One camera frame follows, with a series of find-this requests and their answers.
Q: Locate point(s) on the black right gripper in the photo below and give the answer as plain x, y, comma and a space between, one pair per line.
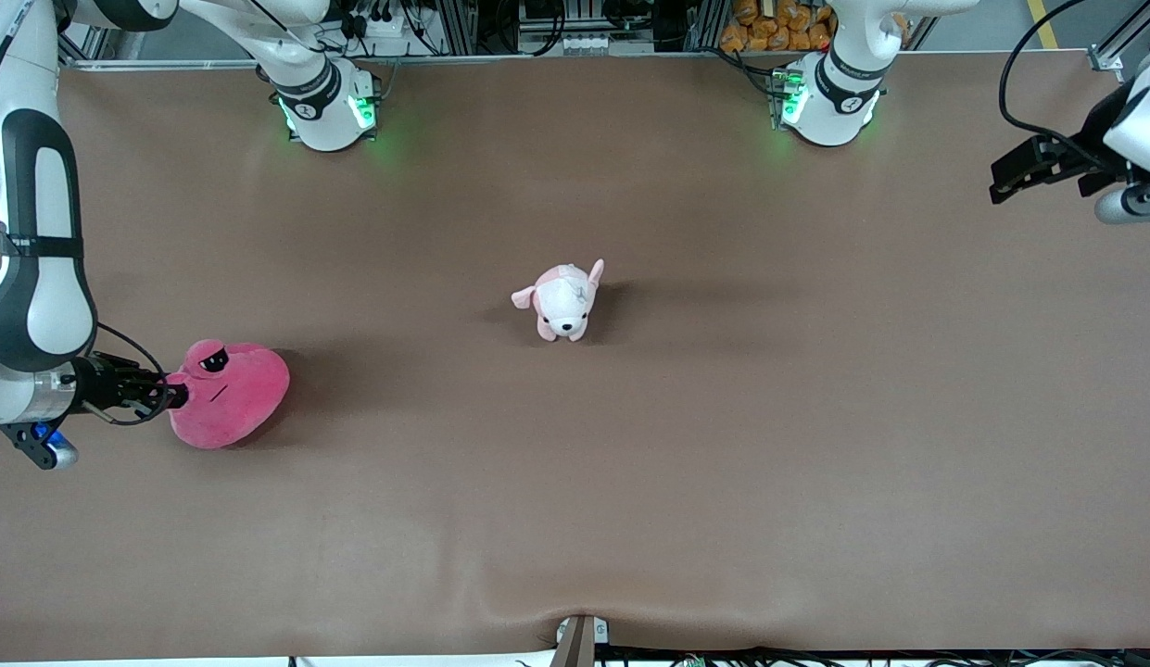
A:
96, 383

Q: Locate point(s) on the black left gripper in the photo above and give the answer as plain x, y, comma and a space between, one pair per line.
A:
1091, 139

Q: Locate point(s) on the pink frog plush toy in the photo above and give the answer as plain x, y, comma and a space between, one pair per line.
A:
241, 398

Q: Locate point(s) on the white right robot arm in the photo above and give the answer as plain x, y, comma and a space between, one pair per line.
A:
37, 232

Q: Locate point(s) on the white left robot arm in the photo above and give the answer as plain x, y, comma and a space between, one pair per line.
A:
839, 83

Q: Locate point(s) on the pink white dog plush toy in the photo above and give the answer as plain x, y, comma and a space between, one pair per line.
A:
565, 301

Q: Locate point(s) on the pile of orange plush toys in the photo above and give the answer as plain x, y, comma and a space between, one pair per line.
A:
769, 28

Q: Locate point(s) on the brown table cover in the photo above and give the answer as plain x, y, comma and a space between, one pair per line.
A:
574, 482

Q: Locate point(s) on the white power strip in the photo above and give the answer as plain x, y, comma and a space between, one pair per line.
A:
380, 23

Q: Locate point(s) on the white terminal strip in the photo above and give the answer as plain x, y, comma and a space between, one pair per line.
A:
598, 43

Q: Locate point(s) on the aluminium frame post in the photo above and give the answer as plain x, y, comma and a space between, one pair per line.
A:
1117, 46

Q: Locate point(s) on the aluminium frame struts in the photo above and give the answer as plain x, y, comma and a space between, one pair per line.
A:
93, 42

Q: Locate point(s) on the aluminium table edge rail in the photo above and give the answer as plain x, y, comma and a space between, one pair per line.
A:
537, 60

